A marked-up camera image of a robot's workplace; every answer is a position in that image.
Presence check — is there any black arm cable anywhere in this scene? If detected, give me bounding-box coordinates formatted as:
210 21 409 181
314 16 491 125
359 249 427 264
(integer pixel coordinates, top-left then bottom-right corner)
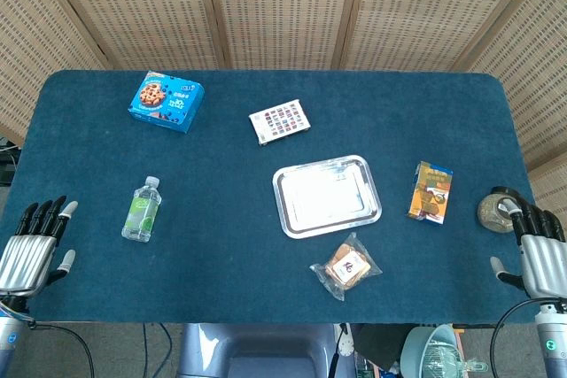
24 319 97 378
490 297 548 378

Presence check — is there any blue table cloth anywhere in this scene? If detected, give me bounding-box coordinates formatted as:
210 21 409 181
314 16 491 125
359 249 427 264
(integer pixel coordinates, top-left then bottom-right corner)
0 68 562 325

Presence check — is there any round glass jar black lid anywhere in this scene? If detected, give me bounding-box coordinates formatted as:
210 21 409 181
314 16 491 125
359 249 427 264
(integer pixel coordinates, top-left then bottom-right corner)
477 186 524 235

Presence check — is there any clear pastry packet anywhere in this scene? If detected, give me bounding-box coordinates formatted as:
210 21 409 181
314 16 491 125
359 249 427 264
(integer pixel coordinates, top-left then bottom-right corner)
308 231 384 303

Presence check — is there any dark equipment with cables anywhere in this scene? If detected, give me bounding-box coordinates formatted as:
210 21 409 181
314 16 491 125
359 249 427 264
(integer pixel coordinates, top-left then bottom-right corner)
0 135 22 188

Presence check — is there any orange and blue snack box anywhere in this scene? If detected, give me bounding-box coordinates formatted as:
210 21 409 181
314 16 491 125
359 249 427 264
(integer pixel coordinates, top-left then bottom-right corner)
407 160 454 226

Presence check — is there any grey blue robot torso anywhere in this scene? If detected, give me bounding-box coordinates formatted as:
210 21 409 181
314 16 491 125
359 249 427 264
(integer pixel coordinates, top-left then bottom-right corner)
176 322 340 378

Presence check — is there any blue cookie box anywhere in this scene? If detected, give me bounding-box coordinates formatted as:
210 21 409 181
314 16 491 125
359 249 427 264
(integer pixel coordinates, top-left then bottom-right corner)
128 70 206 135

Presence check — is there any woven folding screen panel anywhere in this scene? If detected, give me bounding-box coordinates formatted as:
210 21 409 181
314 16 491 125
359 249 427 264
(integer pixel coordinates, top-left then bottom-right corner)
0 0 112 147
37 0 228 72
203 0 365 72
331 0 548 73
451 0 567 308

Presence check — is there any clear bottle with green label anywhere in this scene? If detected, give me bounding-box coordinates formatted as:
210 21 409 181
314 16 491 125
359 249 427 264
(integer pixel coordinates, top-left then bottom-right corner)
120 175 161 244

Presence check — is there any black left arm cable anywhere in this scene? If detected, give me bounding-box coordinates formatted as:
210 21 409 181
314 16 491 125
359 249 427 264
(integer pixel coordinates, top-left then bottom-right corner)
24 319 97 378

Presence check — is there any blue floor cable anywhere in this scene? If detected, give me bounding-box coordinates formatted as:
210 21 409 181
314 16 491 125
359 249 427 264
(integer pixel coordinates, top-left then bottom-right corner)
140 322 175 378

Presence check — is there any rectangular stainless steel tray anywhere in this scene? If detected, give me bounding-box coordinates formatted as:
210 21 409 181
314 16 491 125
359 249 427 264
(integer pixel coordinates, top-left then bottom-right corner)
271 154 383 240

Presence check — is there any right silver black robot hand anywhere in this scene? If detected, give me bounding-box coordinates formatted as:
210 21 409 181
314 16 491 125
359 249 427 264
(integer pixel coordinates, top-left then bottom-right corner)
489 198 567 302

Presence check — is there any black bag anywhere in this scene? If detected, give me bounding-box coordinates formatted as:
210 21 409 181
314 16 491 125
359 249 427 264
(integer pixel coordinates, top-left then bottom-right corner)
353 323 414 366

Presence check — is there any clear plastic hook piece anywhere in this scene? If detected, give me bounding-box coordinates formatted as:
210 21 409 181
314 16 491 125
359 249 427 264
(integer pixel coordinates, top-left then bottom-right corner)
460 356 489 375

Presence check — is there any white plug with black cord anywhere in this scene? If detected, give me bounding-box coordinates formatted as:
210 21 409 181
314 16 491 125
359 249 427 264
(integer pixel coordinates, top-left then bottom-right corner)
330 322 356 378

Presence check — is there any light blue fan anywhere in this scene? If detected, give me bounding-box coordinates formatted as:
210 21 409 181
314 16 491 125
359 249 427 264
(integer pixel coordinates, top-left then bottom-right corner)
400 323 464 378

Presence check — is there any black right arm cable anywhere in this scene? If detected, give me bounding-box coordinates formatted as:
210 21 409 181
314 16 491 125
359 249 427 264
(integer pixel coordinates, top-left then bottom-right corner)
490 297 548 378

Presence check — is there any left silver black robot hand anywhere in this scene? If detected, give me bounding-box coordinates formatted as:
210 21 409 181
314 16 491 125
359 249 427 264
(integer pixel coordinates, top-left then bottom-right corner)
0 195 80 297

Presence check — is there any white box with picture grid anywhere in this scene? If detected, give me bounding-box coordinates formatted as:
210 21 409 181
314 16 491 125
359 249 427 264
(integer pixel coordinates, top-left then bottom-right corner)
248 99 311 147

